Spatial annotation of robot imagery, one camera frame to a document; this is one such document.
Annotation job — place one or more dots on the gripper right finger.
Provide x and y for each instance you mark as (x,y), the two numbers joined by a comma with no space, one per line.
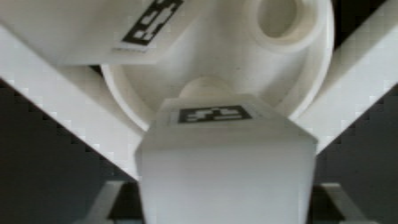
(347,207)

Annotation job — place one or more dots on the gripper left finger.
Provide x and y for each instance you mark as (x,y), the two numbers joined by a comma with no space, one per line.
(98,214)

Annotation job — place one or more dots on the white stool leg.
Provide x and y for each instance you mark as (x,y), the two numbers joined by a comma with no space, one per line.
(87,32)
(224,161)

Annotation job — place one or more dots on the white front fence wall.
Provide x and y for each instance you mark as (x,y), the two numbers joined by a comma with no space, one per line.
(68,92)

